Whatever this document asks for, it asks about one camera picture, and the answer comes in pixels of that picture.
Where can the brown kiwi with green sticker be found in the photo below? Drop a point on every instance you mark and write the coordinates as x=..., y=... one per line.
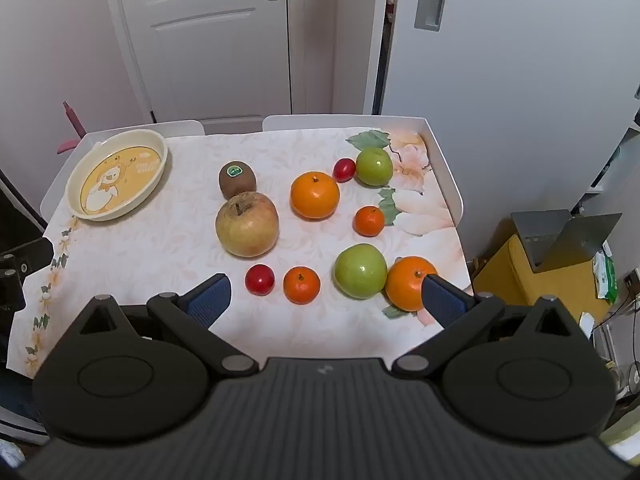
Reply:
x=235, y=184

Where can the large green apple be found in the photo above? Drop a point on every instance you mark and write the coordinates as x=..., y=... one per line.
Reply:
x=361, y=271

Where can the floral white tablecloth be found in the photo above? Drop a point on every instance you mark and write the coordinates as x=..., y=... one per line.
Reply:
x=165, y=260

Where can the white refrigerator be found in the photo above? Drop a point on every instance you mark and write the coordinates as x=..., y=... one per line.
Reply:
x=500, y=60

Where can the white panelled door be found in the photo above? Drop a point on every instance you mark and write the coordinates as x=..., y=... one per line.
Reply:
x=200, y=35

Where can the large yellowish wrinkled apple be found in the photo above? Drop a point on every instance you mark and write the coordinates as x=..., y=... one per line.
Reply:
x=247, y=227

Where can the yellow cartoon print plate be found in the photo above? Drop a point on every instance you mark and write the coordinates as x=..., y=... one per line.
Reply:
x=117, y=180

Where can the small green apple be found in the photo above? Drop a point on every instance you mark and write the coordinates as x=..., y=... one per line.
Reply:
x=373, y=166

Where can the small mandarin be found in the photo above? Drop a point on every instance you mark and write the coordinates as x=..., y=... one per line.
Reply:
x=369, y=221
x=301, y=285

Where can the yellow box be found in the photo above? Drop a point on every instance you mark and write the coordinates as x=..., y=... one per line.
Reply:
x=505, y=270

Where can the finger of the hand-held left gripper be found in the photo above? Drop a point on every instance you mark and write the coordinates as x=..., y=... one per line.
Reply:
x=30, y=252

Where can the small red cherry tomato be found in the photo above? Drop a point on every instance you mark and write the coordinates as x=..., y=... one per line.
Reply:
x=344, y=170
x=259, y=280

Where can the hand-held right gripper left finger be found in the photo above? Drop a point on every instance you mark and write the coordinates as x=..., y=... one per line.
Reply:
x=212, y=300

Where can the green wipes packet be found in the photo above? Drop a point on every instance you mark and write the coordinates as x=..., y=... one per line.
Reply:
x=606, y=275

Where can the grey folded board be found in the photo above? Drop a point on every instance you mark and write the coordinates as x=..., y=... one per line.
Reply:
x=565, y=240

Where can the large orange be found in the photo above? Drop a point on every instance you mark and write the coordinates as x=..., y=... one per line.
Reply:
x=402, y=285
x=315, y=195

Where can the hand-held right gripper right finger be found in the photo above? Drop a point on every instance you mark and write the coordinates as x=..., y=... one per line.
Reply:
x=442, y=300

